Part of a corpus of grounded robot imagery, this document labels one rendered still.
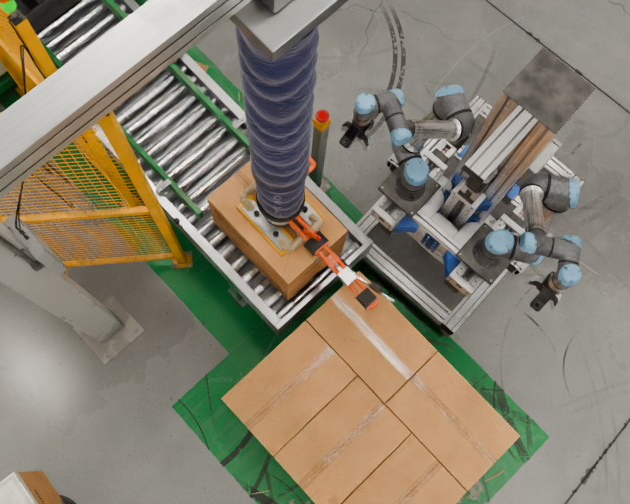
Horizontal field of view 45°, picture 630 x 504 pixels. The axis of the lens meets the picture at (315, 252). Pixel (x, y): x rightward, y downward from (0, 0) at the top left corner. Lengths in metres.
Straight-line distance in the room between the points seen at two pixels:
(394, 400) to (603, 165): 2.20
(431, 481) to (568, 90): 2.07
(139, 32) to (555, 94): 1.69
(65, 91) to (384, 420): 2.75
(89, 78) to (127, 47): 0.10
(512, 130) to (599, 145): 2.51
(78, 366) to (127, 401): 0.36
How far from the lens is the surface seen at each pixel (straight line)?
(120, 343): 4.64
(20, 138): 1.67
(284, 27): 1.91
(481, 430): 4.09
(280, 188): 3.05
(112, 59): 1.70
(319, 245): 3.53
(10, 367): 4.81
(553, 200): 3.24
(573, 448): 4.81
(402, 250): 4.50
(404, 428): 4.01
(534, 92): 2.92
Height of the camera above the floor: 4.50
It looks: 75 degrees down
